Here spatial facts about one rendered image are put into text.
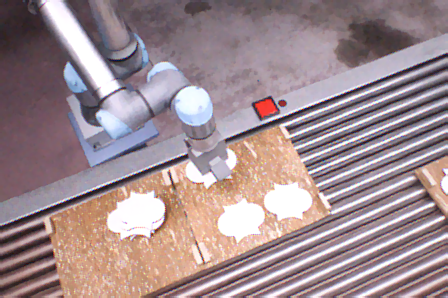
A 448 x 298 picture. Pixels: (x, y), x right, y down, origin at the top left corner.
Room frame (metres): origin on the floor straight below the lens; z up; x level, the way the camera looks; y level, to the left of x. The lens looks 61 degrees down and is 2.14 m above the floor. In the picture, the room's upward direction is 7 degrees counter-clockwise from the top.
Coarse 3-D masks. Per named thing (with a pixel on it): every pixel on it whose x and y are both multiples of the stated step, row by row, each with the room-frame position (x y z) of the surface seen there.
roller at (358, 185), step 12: (444, 144) 0.58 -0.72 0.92; (408, 156) 0.56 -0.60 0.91; (420, 156) 0.54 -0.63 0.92; (432, 156) 0.54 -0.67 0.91; (384, 168) 0.52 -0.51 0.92; (396, 168) 0.51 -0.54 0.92; (408, 168) 0.51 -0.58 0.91; (360, 180) 0.49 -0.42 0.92; (372, 180) 0.48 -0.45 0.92; (384, 180) 0.48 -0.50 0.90; (324, 192) 0.47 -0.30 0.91; (336, 192) 0.46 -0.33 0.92; (348, 192) 0.45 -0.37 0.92
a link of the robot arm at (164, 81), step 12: (156, 72) 0.61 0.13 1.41; (168, 72) 0.61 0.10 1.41; (180, 72) 0.62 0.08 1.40; (144, 84) 0.59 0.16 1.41; (156, 84) 0.58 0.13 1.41; (168, 84) 0.57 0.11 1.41; (180, 84) 0.57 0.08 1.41; (144, 96) 0.55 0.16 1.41; (156, 96) 0.55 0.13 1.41; (168, 96) 0.55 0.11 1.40; (156, 108) 0.53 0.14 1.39
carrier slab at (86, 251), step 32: (128, 192) 0.54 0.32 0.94; (160, 192) 0.53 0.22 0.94; (64, 224) 0.46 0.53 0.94; (96, 224) 0.45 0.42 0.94; (64, 256) 0.36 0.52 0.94; (96, 256) 0.35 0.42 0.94; (128, 256) 0.33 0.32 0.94; (160, 256) 0.32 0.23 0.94; (192, 256) 0.31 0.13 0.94; (64, 288) 0.26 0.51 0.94; (96, 288) 0.25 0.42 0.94; (128, 288) 0.24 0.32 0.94; (160, 288) 0.23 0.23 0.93
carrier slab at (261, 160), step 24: (240, 144) 0.66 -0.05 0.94; (264, 144) 0.65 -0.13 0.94; (288, 144) 0.64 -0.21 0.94; (240, 168) 0.58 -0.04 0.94; (264, 168) 0.57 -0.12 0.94; (288, 168) 0.55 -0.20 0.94; (192, 192) 0.51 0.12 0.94; (216, 192) 0.50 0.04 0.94; (240, 192) 0.49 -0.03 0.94; (264, 192) 0.48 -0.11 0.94; (312, 192) 0.46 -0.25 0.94; (192, 216) 0.43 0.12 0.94; (216, 216) 0.42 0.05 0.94; (312, 216) 0.39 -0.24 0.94; (216, 240) 0.35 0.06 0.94; (264, 240) 0.33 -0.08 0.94; (216, 264) 0.28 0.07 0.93
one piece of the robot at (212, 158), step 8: (216, 144) 0.49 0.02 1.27; (224, 144) 0.50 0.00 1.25; (192, 152) 0.48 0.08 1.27; (200, 152) 0.47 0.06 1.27; (208, 152) 0.48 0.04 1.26; (216, 152) 0.48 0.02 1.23; (224, 152) 0.49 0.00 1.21; (192, 160) 0.49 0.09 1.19; (200, 160) 0.46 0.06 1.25; (208, 160) 0.47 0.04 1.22; (216, 160) 0.47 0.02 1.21; (224, 160) 0.49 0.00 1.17; (200, 168) 0.46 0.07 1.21; (208, 168) 0.47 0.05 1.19; (216, 168) 0.45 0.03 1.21; (224, 168) 0.45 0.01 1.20; (216, 176) 0.44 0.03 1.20; (224, 176) 0.44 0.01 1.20
